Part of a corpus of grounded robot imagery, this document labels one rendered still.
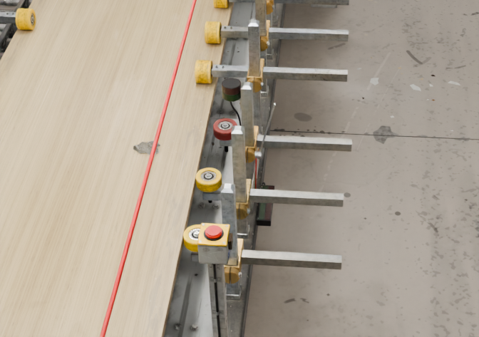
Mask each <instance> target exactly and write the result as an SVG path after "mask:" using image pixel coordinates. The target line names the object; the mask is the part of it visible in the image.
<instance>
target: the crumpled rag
mask: <svg viewBox="0 0 479 337"><path fill-rule="evenodd" d="M153 143H154V140H151V141H148V142H141V143H140V144H139V145H134V146H133V149H134V150H136V151H138V153H140V154H141V153H147V154H148V155H150V153H151V150H152V147H153ZM158 146H160V144H159V143H158V144H157V147H158ZM156 153H159V149H157V148H156V151H155V155H156Z"/></svg>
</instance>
